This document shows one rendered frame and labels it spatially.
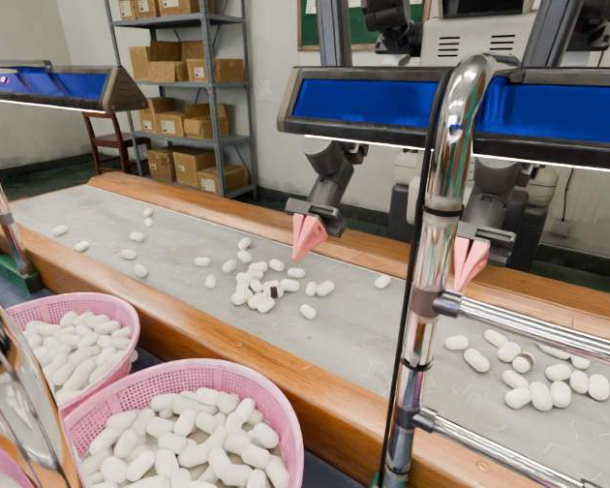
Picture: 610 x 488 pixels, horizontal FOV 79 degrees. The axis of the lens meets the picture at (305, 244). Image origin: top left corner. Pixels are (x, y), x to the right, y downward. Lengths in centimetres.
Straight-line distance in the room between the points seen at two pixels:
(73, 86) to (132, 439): 61
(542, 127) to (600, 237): 235
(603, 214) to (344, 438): 235
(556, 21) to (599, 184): 201
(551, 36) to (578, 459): 52
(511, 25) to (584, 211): 170
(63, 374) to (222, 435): 25
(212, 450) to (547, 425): 38
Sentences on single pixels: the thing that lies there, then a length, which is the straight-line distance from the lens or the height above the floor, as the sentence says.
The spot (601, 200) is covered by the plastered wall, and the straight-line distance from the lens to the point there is 263.
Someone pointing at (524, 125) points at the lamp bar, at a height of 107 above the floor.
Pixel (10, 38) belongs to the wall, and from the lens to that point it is 521.
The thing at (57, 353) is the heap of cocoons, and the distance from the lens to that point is 66.
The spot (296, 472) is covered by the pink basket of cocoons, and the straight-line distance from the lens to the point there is 41.
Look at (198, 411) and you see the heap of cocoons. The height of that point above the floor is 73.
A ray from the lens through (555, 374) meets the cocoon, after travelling 60.
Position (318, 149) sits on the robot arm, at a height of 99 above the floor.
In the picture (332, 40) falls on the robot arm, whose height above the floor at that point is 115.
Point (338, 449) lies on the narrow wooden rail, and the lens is 49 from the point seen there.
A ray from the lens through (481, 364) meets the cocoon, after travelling 56.
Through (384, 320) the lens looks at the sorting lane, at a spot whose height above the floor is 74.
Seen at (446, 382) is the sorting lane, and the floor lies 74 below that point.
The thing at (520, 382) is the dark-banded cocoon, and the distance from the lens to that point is 56.
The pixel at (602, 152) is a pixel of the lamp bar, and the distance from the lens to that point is 37.
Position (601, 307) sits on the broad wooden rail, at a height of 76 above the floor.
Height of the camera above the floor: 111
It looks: 26 degrees down
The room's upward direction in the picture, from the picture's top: straight up
